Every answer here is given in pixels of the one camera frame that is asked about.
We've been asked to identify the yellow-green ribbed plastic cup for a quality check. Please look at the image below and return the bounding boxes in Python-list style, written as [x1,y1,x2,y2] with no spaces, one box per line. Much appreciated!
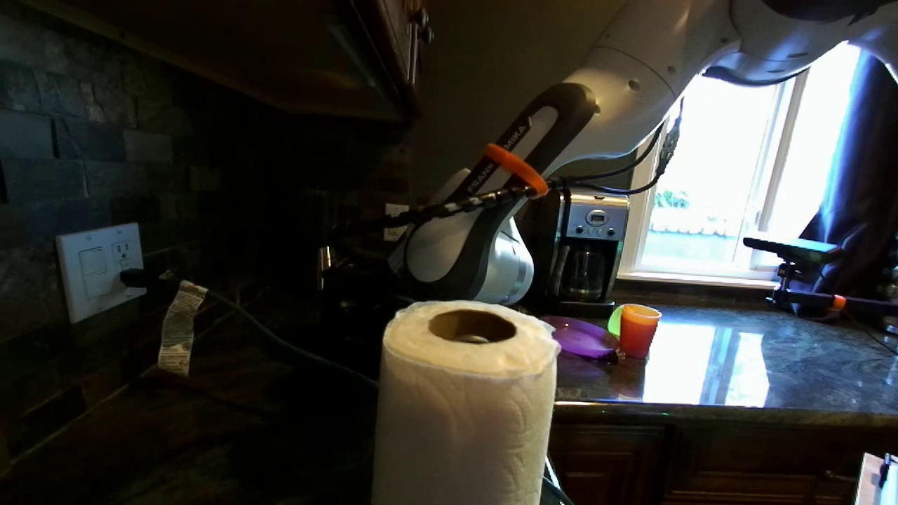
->
[604,302,629,341]

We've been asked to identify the grey power cable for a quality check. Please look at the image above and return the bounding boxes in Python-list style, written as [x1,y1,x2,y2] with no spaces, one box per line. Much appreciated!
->
[118,267,380,393]

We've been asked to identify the purple plastic bowl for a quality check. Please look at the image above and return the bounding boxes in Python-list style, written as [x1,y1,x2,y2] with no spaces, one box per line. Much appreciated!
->
[543,313,620,364]

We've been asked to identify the braided black arm cable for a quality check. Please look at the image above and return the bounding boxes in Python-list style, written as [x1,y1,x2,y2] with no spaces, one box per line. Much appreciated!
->
[324,179,538,239]

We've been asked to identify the black and chrome toaster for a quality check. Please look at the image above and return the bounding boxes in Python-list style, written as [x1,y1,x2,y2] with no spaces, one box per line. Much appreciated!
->
[312,236,396,318]

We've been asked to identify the orange plastic cup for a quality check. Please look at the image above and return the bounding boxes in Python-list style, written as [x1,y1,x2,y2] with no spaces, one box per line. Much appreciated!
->
[616,302,665,361]

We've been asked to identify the dark wooden wall cabinet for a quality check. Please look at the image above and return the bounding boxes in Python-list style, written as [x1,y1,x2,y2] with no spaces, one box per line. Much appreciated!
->
[17,0,437,127]

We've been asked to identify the dark wooden base cabinet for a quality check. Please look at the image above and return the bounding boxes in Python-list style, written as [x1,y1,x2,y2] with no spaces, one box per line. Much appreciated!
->
[543,407,898,505]

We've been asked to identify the black and silver coffee maker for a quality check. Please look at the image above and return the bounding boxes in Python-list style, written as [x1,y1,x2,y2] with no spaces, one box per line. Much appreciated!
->
[547,189,634,313]

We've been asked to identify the white paper towel roll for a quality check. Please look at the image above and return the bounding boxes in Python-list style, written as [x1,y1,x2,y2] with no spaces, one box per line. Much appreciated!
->
[371,297,564,505]

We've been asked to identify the white wall power outlet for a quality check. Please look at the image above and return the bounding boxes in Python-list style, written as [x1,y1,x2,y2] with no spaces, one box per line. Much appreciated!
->
[54,219,149,329]

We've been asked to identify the orange strap on arm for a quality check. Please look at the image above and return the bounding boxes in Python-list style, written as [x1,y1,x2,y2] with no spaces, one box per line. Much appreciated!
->
[479,141,552,198]

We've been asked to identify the bright kitchen window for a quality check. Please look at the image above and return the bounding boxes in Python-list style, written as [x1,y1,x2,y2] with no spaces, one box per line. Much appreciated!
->
[620,40,869,288]

